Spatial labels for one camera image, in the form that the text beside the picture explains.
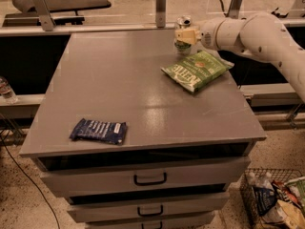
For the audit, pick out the plastic bottle in basket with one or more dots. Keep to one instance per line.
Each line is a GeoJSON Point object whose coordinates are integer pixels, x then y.
{"type": "Point", "coordinates": [263, 181]}

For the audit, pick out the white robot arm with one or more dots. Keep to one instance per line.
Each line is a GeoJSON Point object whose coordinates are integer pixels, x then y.
{"type": "Point", "coordinates": [261, 37]}

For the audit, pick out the blue snack bag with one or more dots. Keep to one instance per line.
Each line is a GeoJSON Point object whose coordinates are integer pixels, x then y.
{"type": "Point", "coordinates": [107, 132]}

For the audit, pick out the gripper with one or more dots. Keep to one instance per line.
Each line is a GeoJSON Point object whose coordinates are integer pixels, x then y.
{"type": "Point", "coordinates": [207, 35]}

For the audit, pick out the grey drawer cabinet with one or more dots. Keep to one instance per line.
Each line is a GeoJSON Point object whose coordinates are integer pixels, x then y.
{"type": "Point", "coordinates": [116, 77]}

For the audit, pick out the bottom grey drawer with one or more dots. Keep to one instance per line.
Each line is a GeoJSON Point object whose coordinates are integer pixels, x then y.
{"type": "Point", "coordinates": [172, 222]}

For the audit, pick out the metal bracket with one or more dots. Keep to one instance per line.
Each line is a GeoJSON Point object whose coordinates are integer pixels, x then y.
{"type": "Point", "coordinates": [160, 13]}
{"type": "Point", "coordinates": [234, 8]}
{"type": "Point", "coordinates": [43, 12]}

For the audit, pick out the grey drawer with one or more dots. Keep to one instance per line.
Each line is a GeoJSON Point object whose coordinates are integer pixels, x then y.
{"type": "Point", "coordinates": [147, 208]}
{"type": "Point", "coordinates": [145, 177]}
{"type": "Point", "coordinates": [172, 222]}

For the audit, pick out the yellow snack bag in basket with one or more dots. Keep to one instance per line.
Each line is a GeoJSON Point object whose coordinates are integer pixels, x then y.
{"type": "Point", "coordinates": [286, 213]}

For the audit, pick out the middle grey drawer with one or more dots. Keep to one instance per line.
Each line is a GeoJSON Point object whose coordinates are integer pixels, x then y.
{"type": "Point", "coordinates": [147, 208]}

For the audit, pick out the green jalapeno chip bag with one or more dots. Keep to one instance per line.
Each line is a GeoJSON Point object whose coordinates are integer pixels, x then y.
{"type": "Point", "coordinates": [195, 71]}

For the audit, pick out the clear plastic water bottle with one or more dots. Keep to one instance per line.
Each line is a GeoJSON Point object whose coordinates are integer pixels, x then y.
{"type": "Point", "coordinates": [7, 91]}

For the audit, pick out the right metal bracket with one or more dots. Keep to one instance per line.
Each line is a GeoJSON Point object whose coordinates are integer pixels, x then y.
{"type": "Point", "coordinates": [234, 8]}

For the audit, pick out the left metal bracket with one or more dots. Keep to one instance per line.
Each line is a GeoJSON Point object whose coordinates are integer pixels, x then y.
{"type": "Point", "coordinates": [43, 12]}

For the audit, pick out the wire basket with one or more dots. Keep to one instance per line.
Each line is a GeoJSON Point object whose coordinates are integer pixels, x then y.
{"type": "Point", "coordinates": [279, 177]}

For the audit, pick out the dark blue bag in basket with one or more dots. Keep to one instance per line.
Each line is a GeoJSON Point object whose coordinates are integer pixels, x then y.
{"type": "Point", "coordinates": [265, 200]}

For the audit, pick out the top grey drawer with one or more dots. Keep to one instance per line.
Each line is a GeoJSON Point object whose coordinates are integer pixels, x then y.
{"type": "Point", "coordinates": [145, 177]}

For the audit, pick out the middle metal bracket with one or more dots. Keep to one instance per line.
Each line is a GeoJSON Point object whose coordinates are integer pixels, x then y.
{"type": "Point", "coordinates": [160, 13]}

